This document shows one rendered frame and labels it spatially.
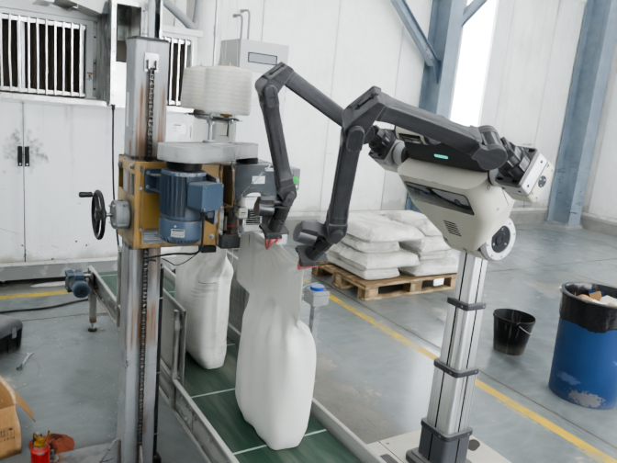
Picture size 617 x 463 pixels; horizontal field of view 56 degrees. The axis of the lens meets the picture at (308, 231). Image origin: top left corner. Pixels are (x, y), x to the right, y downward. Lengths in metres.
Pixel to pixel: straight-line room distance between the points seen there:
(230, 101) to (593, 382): 2.74
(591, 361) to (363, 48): 4.94
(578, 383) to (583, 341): 0.27
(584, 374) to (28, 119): 4.11
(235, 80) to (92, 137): 2.96
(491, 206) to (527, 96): 7.91
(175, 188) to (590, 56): 9.18
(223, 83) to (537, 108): 8.29
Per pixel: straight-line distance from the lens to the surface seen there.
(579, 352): 3.78
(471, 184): 1.82
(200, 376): 2.65
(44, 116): 4.77
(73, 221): 4.91
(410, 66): 7.99
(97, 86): 4.78
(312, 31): 7.09
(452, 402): 2.27
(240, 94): 1.98
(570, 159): 10.54
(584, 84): 10.56
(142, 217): 2.13
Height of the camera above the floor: 1.59
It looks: 12 degrees down
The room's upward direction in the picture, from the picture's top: 5 degrees clockwise
